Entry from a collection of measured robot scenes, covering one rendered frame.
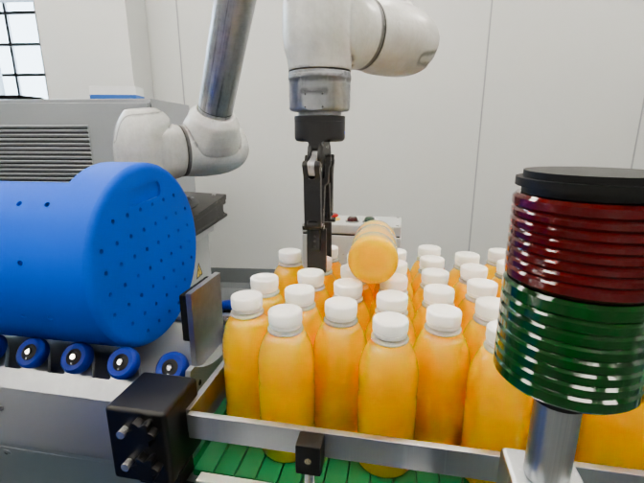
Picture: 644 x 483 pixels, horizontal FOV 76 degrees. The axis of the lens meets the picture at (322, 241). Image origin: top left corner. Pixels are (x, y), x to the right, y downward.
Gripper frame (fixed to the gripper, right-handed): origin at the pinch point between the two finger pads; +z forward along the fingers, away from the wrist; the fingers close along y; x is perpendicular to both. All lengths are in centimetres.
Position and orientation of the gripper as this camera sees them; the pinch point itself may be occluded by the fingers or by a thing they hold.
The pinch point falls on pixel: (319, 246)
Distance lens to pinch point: 65.9
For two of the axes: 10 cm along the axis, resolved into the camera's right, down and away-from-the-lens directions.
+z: 0.0, 9.7, 2.6
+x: 9.8, 0.5, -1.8
